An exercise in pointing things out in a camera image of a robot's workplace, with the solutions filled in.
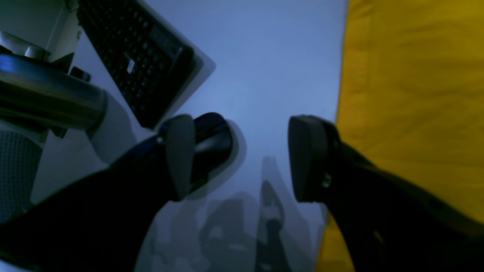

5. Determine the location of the black computer mouse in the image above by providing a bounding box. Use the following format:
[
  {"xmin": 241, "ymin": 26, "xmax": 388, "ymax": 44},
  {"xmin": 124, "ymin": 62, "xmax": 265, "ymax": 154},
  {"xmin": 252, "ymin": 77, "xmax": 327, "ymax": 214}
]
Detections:
[{"xmin": 189, "ymin": 112, "xmax": 233, "ymax": 193}]

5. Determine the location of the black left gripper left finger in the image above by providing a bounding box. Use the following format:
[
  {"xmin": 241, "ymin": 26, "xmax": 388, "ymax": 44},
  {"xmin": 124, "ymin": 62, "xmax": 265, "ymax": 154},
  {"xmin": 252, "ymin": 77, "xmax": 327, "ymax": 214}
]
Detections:
[{"xmin": 1, "ymin": 115, "xmax": 195, "ymax": 272}]

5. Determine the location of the orange yellow T-shirt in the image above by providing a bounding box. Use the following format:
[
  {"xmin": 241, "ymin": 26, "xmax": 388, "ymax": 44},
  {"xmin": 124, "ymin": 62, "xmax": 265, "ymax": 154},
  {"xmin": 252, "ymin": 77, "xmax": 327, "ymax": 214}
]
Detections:
[{"xmin": 316, "ymin": 0, "xmax": 484, "ymax": 272}]

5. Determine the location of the metal cylinder stand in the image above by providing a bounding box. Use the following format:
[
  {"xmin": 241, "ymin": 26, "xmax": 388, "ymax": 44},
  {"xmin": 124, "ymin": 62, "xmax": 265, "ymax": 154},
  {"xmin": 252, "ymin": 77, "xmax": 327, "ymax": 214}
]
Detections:
[{"xmin": 0, "ymin": 54, "xmax": 108, "ymax": 131}]

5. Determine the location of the black keyboard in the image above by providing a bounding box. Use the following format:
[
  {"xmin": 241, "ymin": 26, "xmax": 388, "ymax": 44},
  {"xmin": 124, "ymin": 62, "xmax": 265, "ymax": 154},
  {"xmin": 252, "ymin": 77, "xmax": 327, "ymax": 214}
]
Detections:
[{"xmin": 77, "ymin": 0, "xmax": 195, "ymax": 128}]

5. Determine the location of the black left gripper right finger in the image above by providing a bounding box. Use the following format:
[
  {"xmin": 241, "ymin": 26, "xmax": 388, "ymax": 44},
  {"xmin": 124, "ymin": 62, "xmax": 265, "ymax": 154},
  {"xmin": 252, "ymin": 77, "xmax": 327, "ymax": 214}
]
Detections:
[{"xmin": 288, "ymin": 115, "xmax": 484, "ymax": 272}]

